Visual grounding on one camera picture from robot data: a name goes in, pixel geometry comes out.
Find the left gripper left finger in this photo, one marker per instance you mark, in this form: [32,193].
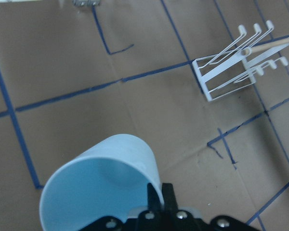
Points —
[153,202]

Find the light blue plastic cup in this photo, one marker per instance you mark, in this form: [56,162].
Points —
[109,179]

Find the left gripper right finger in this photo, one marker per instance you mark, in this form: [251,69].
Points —
[170,203]

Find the white wire cup rack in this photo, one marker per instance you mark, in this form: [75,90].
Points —
[236,66]

